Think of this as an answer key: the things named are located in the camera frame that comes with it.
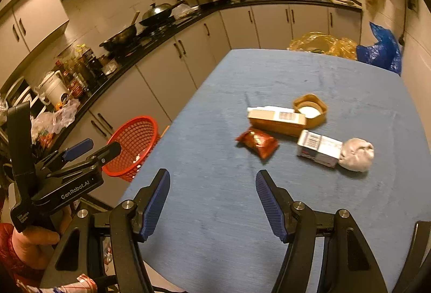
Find black wall power strip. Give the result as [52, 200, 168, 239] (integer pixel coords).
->
[399, 0, 420, 44]

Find blue plastic bag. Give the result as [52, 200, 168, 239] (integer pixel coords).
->
[357, 22, 403, 75]

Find person's left hand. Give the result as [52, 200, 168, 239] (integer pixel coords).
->
[12, 205, 73, 271]

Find dark wok wooden handle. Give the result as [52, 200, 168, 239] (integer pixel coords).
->
[99, 12, 140, 51]

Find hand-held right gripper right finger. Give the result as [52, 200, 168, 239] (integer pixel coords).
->
[255, 169, 388, 293]

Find red plastic basket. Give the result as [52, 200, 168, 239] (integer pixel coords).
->
[101, 116, 160, 182]

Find grey lower kitchen cabinets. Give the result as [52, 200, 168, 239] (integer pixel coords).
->
[44, 3, 362, 159]

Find grey crumpled plastic ball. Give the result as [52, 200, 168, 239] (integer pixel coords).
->
[338, 137, 375, 172]

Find black kitchen countertop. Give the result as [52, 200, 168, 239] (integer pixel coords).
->
[0, 0, 362, 159]

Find group of condiment bottles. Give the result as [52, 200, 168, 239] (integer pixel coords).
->
[54, 45, 108, 100]

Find white rice cooker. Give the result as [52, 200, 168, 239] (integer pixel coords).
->
[34, 70, 71, 108]

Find brown cardboard box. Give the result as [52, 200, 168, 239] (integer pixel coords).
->
[247, 106, 307, 138]

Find black gas stove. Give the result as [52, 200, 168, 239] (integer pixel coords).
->
[111, 22, 177, 54]

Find small white carton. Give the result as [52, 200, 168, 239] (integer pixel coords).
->
[296, 129, 343, 168]

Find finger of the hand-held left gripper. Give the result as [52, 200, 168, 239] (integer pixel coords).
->
[34, 139, 94, 173]
[47, 141, 122, 180]

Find black chair back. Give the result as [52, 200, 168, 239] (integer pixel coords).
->
[409, 220, 431, 293]

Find red snack packet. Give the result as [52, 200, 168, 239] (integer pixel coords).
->
[235, 127, 280, 160]

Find white dish rack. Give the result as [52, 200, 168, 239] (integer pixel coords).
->
[0, 75, 34, 112]

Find wok with metal lid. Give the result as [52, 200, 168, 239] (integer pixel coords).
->
[139, 1, 186, 27]

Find crumpled clear plastic bags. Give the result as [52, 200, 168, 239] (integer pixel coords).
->
[32, 98, 81, 139]

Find yellow plastic bag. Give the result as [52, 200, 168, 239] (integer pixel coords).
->
[286, 32, 358, 60]

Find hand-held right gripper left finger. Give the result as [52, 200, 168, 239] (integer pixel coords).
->
[40, 168, 171, 293]

